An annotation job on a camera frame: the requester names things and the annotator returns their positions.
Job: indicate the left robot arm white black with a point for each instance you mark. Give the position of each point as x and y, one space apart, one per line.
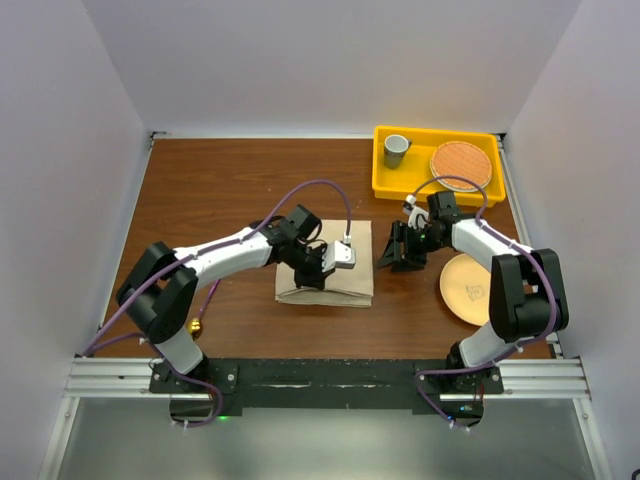
159 291

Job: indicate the golden round plate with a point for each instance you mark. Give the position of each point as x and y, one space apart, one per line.
464 285

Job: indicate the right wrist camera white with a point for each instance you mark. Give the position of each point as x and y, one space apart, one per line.
418 217

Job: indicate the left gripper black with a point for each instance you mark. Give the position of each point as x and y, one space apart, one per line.
317 277

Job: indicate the yellow plastic tray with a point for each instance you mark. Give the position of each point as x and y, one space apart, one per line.
414 169

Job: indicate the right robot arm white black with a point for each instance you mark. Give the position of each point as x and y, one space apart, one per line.
527 299

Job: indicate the orange woven coaster plate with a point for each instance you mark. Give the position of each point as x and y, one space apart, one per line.
462 164

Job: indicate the gold purple spoon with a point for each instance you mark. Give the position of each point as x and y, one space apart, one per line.
194 326

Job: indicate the beige cloth napkin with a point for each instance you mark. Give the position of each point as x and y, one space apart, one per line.
351 284

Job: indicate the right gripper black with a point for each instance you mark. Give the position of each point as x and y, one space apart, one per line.
408 260

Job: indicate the aluminium frame rail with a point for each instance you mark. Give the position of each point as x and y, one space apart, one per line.
522 379

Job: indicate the grey ceramic mug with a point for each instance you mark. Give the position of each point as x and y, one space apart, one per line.
395 149

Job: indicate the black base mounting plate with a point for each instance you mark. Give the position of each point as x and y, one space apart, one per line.
232 386

